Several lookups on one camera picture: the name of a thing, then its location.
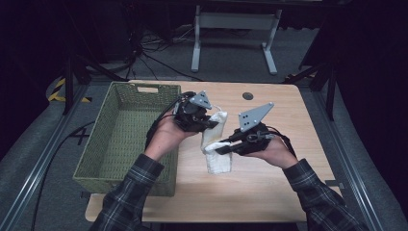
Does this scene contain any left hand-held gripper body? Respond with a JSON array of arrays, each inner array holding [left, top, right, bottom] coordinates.
[[173, 90, 214, 133]]

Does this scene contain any yellow black floor tape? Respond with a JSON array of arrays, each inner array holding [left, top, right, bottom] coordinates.
[[46, 77, 92, 104]]

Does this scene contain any bundle of black cables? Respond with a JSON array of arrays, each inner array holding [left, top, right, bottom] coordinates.
[[126, 23, 204, 82]]

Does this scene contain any white metal table frame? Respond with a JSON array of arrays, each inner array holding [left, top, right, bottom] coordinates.
[[191, 4, 283, 77]]

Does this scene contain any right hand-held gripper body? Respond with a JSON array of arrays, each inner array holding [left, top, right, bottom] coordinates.
[[235, 101, 276, 157]]

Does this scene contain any black metal stand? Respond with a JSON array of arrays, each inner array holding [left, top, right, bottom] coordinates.
[[281, 60, 339, 122]]

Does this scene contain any green woven basket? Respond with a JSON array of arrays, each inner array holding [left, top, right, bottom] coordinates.
[[72, 81, 184, 197]]

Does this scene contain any white bear print cloth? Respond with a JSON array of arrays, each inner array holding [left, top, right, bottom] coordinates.
[[199, 105, 233, 175]]

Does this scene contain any right hand-held gripper cable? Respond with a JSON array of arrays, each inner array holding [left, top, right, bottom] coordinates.
[[265, 125, 297, 159]]

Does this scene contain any black floor cable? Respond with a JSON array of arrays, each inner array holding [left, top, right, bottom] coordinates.
[[30, 119, 96, 231]]

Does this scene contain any hand-held gripper cable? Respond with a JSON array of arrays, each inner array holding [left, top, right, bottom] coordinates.
[[265, 125, 297, 159], [145, 91, 195, 149]]

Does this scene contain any left hand-held gripper cable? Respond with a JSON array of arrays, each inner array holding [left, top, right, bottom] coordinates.
[[145, 91, 195, 149]]

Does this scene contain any person's right hand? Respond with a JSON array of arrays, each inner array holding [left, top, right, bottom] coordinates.
[[246, 137, 299, 170]]

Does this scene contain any person's left hand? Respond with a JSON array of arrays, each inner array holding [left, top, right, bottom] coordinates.
[[144, 112, 197, 162]]

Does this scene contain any black tripod stand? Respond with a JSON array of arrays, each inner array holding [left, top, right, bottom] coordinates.
[[62, 53, 130, 116]]

